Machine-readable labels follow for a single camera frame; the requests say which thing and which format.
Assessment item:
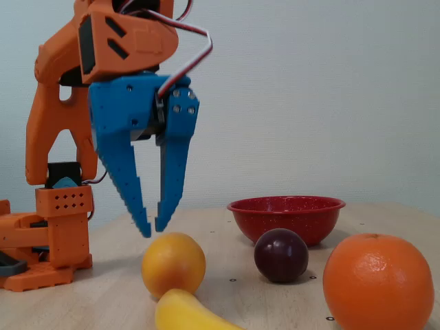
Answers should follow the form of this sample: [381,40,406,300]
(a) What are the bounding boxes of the yellow banana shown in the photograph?
[154,287,247,330]

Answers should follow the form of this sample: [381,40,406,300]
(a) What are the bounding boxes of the orange robot base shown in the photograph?
[0,199,94,293]

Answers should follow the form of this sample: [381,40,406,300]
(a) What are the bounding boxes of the large orange fruit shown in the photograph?
[322,232,435,330]

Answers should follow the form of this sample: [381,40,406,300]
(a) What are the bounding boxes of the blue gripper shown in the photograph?
[88,74,200,239]

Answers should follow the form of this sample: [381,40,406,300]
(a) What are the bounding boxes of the white red black servo cable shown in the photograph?
[116,0,213,100]

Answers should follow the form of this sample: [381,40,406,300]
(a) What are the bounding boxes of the red speckled bowl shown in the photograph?
[226,195,347,248]

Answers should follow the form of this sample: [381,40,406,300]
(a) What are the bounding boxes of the yellow orange peach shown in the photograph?
[141,232,207,300]

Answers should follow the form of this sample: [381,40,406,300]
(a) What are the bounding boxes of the dark grey table clamp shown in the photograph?
[0,250,28,278]

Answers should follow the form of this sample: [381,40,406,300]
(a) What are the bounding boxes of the dark purple plum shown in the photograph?
[253,228,309,284]

